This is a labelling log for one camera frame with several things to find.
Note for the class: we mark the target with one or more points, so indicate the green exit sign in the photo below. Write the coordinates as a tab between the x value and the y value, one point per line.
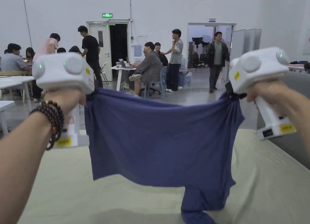
107	15

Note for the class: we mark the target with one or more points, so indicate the dark blue shirt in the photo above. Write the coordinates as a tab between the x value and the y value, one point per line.
157	141

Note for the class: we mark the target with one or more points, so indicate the white door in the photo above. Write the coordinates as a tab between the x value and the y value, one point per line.
99	51

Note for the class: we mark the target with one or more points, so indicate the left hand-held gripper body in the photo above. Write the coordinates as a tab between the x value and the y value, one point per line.
63	73

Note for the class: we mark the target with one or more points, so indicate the bed with beige sheet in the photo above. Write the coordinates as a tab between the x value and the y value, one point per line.
60	185

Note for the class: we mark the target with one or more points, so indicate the clear water bottle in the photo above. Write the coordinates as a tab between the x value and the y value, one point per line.
187	79

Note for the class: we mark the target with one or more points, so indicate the person's left forearm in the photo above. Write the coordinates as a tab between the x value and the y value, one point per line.
24	161

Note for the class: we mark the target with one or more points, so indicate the person's left hand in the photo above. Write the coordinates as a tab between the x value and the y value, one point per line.
65	100

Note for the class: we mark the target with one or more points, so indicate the grey padded headboard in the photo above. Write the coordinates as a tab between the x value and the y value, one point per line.
285	151

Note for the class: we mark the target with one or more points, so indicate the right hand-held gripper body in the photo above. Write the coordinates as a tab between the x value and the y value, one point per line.
259	68

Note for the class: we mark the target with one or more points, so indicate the person's right forearm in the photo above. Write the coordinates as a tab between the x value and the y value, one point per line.
300	117

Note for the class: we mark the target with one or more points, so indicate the person's right hand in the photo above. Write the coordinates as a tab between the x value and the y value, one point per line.
271	93

